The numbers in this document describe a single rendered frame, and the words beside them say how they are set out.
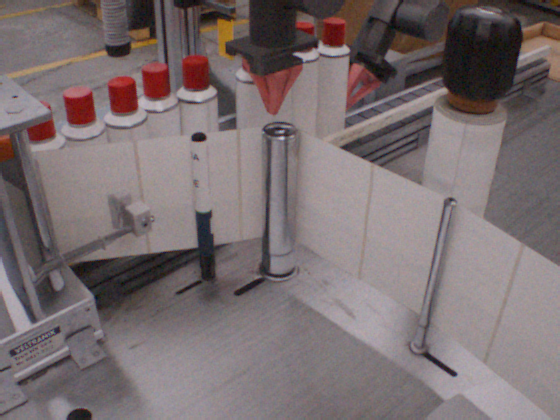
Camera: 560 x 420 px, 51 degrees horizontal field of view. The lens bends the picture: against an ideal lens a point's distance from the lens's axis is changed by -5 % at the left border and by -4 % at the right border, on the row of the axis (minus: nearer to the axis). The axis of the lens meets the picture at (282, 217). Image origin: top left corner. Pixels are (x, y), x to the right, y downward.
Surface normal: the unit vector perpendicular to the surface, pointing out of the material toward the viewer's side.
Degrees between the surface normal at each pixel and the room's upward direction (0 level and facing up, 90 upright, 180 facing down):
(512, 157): 0
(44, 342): 90
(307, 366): 0
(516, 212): 0
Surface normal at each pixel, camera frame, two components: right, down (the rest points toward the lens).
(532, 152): 0.02, -0.82
